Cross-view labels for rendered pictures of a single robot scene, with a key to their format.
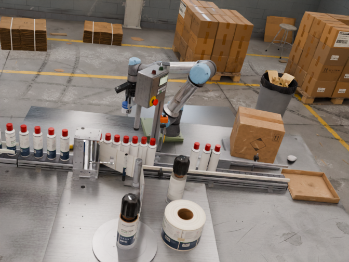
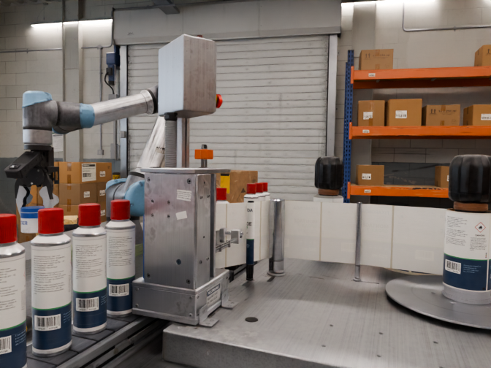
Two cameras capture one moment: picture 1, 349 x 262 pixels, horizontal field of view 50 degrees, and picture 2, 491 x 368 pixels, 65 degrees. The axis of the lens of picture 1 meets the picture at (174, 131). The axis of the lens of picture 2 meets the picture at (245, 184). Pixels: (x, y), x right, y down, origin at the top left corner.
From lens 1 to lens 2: 1.94 m
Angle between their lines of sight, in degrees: 63
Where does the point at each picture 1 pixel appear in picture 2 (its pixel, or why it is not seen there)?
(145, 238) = not seen: hidden behind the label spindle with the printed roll
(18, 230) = not seen: outside the picture
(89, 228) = (430, 331)
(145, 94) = (207, 82)
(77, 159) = (202, 250)
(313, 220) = not seen: hidden behind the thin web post
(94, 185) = (254, 306)
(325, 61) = (80, 200)
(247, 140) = (234, 197)
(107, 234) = (449, 309)
